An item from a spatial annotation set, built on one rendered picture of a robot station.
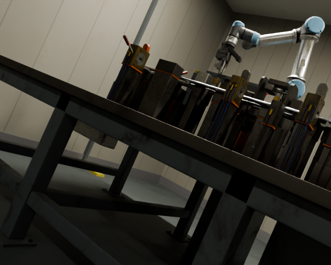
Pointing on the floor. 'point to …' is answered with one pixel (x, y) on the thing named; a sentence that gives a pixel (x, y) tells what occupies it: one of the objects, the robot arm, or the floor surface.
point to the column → (201, 227)
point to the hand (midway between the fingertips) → (220, 73)
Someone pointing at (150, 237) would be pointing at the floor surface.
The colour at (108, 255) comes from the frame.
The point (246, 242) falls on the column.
